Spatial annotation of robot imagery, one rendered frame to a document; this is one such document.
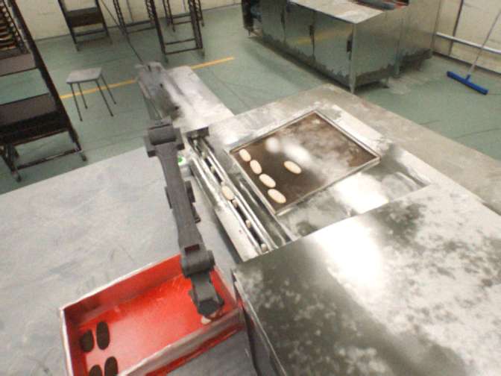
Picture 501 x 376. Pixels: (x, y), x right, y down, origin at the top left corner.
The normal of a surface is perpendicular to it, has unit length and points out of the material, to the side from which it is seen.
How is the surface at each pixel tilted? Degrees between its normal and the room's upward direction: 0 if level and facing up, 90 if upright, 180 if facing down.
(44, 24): 90
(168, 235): 0
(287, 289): 0
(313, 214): 10
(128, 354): 0
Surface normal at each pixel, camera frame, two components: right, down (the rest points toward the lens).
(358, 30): 0.42, 0.53
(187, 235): 0.10, -0.38
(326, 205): -0.23, -0.72
